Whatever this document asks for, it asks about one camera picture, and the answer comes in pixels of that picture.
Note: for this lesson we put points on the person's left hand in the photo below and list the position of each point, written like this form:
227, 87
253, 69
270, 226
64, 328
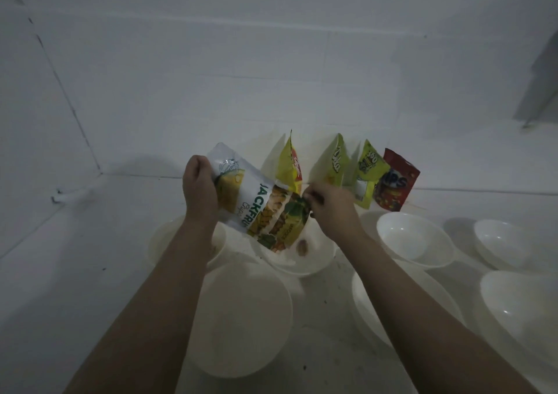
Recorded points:
200, 197

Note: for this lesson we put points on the yellow snack bag red label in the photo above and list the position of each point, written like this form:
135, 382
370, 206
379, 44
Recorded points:
287, 167

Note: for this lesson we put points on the person's left forearm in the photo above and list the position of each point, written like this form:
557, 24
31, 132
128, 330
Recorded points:
144, 315

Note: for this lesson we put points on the tall green snack bag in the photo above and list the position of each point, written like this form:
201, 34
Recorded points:
336, 162

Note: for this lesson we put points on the large white bowl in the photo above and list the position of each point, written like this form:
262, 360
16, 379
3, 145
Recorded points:
362, 302
523, 311
244, 319

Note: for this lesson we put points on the small white bowl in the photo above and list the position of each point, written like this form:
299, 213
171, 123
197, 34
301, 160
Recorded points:
501, 243
159, 243
414, 241
316, 258

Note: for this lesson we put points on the jackfruit chips bag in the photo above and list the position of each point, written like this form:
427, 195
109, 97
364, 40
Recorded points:
257, 197

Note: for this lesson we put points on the person's right hand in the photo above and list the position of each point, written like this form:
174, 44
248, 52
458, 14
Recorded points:
335, 210

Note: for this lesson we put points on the small yellow-green snack bag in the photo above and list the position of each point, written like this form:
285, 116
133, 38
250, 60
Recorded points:
368, 167

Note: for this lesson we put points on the person's right forearm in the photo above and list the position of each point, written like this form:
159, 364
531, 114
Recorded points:
427, 319

